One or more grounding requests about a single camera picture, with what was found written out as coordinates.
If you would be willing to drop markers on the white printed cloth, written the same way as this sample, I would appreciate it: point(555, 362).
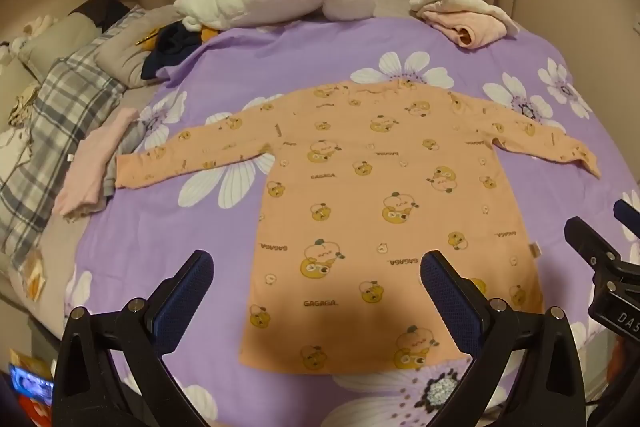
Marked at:
point(15, 147)

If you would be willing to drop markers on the grey folded garment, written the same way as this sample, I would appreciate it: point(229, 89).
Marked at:
point(112, 177)

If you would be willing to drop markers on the orange cartoon print shirt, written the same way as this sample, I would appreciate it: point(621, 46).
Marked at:
point(350, 187)

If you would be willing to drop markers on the small plush toys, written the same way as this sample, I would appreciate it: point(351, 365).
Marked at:
point(30, 29)

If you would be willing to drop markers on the purple floral blanket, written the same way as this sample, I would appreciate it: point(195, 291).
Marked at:
point(280, 57)

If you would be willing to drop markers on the pink rolled garment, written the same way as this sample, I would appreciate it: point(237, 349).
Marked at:
point(480, 29)

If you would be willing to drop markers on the orange packet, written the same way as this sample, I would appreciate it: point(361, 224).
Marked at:
point(35, 279)

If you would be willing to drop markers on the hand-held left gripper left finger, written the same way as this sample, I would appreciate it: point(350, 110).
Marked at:
point(187, 297)

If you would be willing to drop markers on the dark brown pillow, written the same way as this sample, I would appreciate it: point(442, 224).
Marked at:
point(100, 9)

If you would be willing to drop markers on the pale pink folded garment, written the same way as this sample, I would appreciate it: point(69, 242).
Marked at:
point(90, 157)

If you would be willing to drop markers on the gold hair clip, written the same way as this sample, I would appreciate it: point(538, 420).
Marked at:
point(146, 39)

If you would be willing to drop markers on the beige pillow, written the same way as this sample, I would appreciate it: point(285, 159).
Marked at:
point(70, 32)

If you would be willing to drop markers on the grey pillow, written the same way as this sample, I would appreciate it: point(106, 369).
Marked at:
point(125, 57)

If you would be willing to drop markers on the grey plaid blanket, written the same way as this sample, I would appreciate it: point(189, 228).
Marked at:
point(65, 107)

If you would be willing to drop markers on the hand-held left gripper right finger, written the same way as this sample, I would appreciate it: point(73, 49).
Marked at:
point(447, 302)

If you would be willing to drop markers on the dark navy cloth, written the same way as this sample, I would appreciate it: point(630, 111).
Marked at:
point(170, 47)

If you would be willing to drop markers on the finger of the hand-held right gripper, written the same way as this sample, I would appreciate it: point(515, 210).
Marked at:
point(590, 247)
point(629, 219)

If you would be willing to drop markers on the colourful box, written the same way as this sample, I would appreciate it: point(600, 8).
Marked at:
point(30, 382)

